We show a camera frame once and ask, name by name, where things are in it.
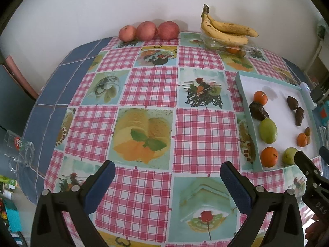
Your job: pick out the large green plum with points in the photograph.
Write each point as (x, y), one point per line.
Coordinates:
(268, 130)

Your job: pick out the tangerine with pale stem mark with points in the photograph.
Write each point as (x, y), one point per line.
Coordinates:
(260, 97)

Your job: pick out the orange tangerine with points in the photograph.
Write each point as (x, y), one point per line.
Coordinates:
(301, 139)
(269, 157)

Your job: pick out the teal box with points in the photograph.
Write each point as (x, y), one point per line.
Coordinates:
(12, 216)

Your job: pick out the white shelf unit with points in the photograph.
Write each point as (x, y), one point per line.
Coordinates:
(317, 56)

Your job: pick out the black power adapter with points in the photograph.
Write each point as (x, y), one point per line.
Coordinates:
(317, 94)

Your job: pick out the small green plum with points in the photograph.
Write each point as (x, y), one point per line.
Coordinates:
(289, 156)

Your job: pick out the long dark brown date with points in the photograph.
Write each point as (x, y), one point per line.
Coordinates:
(299, 116)

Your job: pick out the dark chair with pink rim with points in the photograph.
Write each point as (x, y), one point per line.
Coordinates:
(15, 87)

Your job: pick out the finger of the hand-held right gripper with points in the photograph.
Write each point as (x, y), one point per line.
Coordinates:
(325, 154)
(316, 193)

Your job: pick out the person's right hand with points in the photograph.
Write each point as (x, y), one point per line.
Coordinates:
(318, 234)

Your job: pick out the tangerine inside clear container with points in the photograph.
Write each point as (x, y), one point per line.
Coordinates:
(233, 49)

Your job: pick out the white power strip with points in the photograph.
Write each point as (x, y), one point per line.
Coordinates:
(304, 86)

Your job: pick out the small brown kiwi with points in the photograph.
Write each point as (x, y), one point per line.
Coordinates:
(307, 131)

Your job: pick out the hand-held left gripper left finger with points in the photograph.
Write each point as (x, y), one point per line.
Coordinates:
(102, 182)

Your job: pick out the red apple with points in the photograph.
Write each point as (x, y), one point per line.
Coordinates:
(168, 30)
(146, 30)
(127, 33)

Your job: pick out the wrinkled dark brown date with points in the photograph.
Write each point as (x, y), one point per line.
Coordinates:
(258, 110)

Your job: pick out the glass mug with red print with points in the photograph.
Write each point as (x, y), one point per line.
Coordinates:
(21, 149)

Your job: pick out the green printed package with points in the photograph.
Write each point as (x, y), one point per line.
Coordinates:
(7, 184)

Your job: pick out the white tray with teal rim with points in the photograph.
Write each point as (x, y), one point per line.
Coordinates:
(281, 123)

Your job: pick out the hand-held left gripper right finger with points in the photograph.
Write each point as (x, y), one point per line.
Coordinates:
(235, 185)

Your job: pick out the teal plastic toy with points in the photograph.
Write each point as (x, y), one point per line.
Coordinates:
(325, 113)

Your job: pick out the clear plastic container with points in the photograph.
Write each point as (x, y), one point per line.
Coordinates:
(213, 45)

